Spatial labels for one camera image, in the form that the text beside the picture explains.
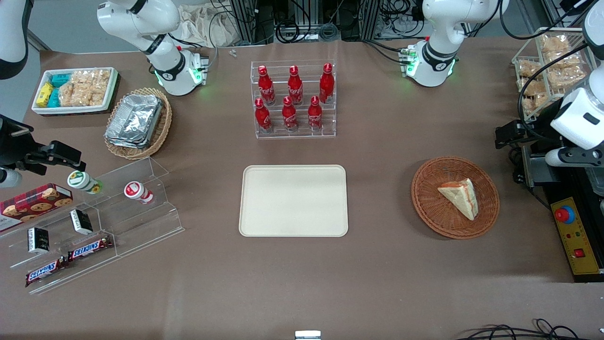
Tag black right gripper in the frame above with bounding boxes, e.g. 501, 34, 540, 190
0, 115, 87, 176

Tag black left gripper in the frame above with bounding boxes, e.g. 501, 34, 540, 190
494, 105, 563, 150

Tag white rectangular snack tray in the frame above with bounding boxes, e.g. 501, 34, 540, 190
32, 67, 119, 116

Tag triangular wrapped sandwich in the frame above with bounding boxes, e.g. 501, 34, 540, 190
437, 178, 479, 221

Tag brown round wicker basket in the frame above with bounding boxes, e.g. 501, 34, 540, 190
411, 156, 500, 240

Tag light oval wicker basket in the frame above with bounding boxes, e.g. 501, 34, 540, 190
103, 87, 173, 161

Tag cream rectangular tray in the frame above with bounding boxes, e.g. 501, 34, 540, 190
239, 165, 349, 238

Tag green lid yoghurt cup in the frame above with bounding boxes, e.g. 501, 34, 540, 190
67, 170, 102, 195

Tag clear cracker snack bag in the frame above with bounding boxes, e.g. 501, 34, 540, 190
516, 60, 544, 79
521, 79, 549, 113
546, 54, 587, 89
540, 35, 572, 53

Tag red tartan cookie box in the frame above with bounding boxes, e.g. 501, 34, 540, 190
0, 183, 74, 232

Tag yellow snack packet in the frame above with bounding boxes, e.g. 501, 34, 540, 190
36, 82, 54, 107

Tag clear rice cracker bag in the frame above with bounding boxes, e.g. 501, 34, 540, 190
59, 71, 84, 107
79, 69, 112, 107

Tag small black white box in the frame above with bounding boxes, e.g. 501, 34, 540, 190
69, 209, 94, 236
27, 227, 51, 255

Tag stacked aluminium foil containers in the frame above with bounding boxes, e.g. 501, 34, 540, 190
105, 94, 164, 150

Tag red lid yoghurt cup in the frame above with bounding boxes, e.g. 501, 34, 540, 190
124, 181, 155, 205

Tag red emergency stop button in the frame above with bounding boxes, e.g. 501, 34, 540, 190
554, 206, 577, 225

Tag Snickers chocolate bar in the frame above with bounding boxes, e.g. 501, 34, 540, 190
67, 235, 114, 263
25, 257, 68, 288

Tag clear acrylic tiered shelf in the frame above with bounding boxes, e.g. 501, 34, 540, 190
0, 157, 185, 295

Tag black equipment stand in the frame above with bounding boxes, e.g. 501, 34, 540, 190
531, 142, 604, 284

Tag yellow control box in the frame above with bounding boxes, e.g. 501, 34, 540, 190
551, 197, 603, 276

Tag red cola bottle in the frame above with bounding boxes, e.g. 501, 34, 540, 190
282, 96, 299, 133
308, 96, 324, 132
258, 65, 276, 106
254, 98, 273, 133
319, 63, 335, 104
287, 65, 304, 106

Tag beige crumpled cloth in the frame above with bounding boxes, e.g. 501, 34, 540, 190
178, 4, 247, 48

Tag clear acrylic bottle rack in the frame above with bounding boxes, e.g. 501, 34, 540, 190
250, 60, 337, 139

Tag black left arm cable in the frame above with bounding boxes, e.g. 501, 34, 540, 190
517, 42, 591, 145

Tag grey metal bracket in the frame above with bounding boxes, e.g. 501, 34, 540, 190
521, 144, 563, 188

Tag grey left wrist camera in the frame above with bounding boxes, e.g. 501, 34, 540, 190
545, 146, 604, 169

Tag white wire rack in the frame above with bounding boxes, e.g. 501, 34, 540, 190
512, 27, 596, 122

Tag black floor cables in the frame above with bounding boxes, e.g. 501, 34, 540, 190
455, 318, 604, 340

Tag aluminium frame profile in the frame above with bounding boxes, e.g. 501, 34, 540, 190
230, 0, 259, 46

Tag coiled black cable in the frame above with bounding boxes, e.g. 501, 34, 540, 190
275, 21, 313, 44

